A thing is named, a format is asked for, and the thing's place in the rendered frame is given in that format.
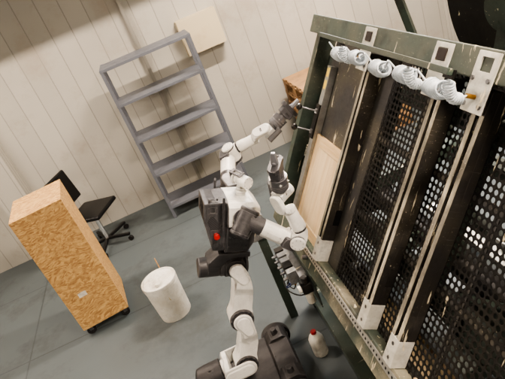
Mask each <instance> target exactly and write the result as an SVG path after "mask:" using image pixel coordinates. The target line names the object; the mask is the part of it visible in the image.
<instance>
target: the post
mask: <svg viewBox="0 0 505 379"><path fill-rule="evenodd" d="M258 243H259V246H260V248H261V250H262V252H263V255H264V257H265V260H266V262H267V264H268V267H269V269H270V270H271V274H272V275H273V278H274V280H275V283H276V285H277V288H278V290H279V291H280V295H281V296H282V298H283V301H284V303H285V306H286V308H287V311H288V312H289V315H290V317H291V318H293V317H296V316H298V312H297V310H296V308H295V305H294V303H293V301H292V297H291V296H290V294H289V291H288V290H287V289H286V288H285V286H284V283H283V276H282V275H281V274H280V273H281V272H280V270H278V269H277V267H278V265H277V264H276V265H275V263H274V262H276V260H275V259H272V258H271V257H272V256H274V255H273V253H272V251H271V248H270V245H269V243H268V240H267V239H266V238H264V239H262V240H260V241H258Z"/></svg>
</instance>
